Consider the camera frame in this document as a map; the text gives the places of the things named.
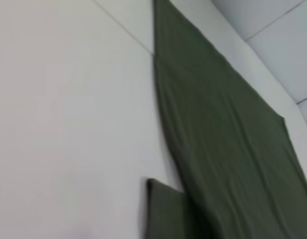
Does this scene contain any dark green t-shirt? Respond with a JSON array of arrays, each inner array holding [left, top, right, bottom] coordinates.
[[145, 0, 307, 239]]

